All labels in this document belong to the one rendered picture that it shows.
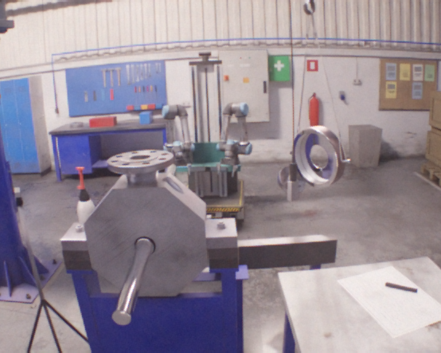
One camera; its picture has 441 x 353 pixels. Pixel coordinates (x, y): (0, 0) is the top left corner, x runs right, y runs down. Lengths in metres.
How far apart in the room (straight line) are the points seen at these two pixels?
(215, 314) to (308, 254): 0.61
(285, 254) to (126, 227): 0.87
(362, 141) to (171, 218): 5.35
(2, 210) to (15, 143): 3.92
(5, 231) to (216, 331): 2.17
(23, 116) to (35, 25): 1.72
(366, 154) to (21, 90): 5.95
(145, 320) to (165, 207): 0.57
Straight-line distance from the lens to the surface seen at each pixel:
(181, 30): 6.73
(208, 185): 4.30
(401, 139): 7.52
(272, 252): 2.01
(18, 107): 7.05
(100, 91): 6.91
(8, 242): 3.47
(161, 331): 1.81
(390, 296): 1.64
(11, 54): 7.70
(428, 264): 1.92
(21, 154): 7.19
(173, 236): 1.51
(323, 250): 2.06
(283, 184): 2.54
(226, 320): 1.76
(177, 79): 6.66
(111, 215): 1.52
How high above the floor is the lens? 1.77
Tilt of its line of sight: 16 degrees down
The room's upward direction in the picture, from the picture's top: 3 degrees counter-clockwise
